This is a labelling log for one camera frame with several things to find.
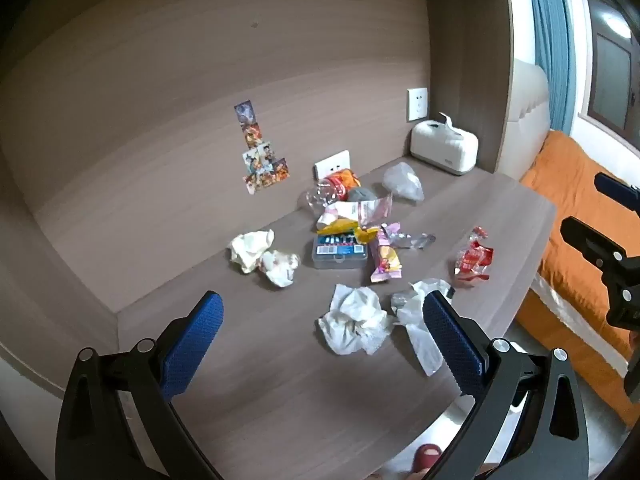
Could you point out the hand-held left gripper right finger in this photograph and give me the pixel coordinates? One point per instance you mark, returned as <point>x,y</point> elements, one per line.
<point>450,340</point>

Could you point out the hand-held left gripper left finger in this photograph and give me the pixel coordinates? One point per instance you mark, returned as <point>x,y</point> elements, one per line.
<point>197,340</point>

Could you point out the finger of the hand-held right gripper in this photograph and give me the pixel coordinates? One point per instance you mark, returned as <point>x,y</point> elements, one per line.
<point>595,247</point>
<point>617,187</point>

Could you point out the pale yellow paper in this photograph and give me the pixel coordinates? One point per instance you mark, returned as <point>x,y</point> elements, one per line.
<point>251,249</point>

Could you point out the yellow snack wrapper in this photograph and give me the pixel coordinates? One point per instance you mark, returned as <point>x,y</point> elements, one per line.
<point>350,227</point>

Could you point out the torn white tissue wrapper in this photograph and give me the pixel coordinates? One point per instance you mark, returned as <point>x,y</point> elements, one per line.
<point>417,325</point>

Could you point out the red snack wrapper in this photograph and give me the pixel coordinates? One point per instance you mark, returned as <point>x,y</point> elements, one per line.
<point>473,260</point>

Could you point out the crumpled white tissue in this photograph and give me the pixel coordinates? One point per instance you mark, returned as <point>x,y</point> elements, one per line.
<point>352,321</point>

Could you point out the pink snack wrapper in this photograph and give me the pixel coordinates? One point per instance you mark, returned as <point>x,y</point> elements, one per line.
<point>385,261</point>

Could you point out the silver foil wrapper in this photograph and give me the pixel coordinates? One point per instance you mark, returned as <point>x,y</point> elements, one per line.
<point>412,240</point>

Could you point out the crumpled stained white paper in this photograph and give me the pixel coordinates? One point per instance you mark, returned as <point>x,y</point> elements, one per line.
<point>278,266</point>

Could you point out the beige padded headboard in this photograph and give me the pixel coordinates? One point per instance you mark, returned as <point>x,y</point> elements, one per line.
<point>525,115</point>

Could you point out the red slipper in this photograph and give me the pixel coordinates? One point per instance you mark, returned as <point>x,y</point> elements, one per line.
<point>425,456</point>

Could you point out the dark framed window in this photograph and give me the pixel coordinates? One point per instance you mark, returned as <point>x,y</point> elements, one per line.
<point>612,60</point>

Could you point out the grey plastic case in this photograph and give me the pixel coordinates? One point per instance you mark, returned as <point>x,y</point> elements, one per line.
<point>339,252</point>

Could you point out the pink and white wrapper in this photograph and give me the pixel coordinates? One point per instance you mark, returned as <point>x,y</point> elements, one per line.
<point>367,207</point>

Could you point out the blue curtain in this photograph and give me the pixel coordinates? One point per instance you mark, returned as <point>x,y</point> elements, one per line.
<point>550,45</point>

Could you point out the clear plastic bag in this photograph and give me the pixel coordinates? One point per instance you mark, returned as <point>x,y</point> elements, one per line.
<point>402,182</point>

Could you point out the pale cartoon sticker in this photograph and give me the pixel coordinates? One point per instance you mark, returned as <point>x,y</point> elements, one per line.
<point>257,183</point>

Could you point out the white tissue box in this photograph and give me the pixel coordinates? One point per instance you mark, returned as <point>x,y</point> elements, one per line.
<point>442,147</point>

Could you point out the dark cartoon sticker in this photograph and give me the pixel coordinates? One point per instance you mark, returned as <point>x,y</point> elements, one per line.
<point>280,169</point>

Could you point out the crushed clear plastic bottle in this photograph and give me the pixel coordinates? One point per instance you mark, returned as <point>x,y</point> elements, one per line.
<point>327,190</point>

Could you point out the white cartoon sticker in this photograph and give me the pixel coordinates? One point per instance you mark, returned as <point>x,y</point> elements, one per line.
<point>257,155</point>

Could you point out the orange cartoon sticker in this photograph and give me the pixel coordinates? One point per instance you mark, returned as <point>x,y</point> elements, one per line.
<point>251,133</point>

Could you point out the purple cartoon sticker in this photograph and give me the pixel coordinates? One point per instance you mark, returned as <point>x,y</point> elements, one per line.
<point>244,112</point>

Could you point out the white wall socket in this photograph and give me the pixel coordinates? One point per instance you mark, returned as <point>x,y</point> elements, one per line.
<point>332,162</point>
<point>418,104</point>

